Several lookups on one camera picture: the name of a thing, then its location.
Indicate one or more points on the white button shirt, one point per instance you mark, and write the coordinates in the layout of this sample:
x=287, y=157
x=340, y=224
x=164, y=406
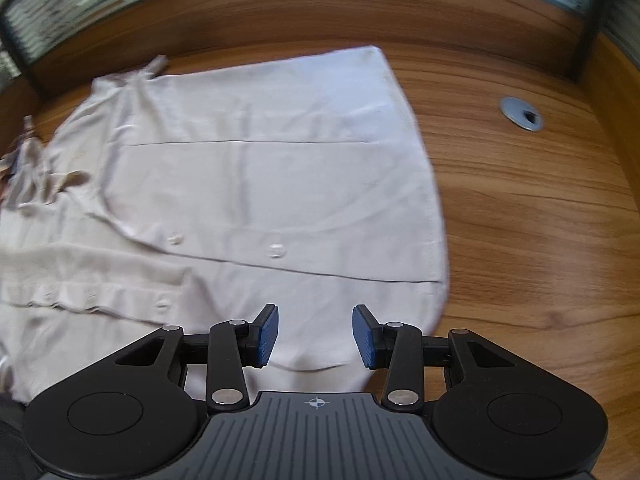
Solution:
x=250, y=185

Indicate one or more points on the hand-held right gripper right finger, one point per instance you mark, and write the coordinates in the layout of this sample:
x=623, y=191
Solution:
x=365, y=336

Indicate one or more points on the patterned pink grey scarf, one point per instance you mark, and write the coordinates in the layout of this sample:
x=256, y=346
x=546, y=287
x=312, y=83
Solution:
x=7, y=165

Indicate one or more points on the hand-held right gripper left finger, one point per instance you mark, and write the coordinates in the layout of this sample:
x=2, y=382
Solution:
x=267, y=336

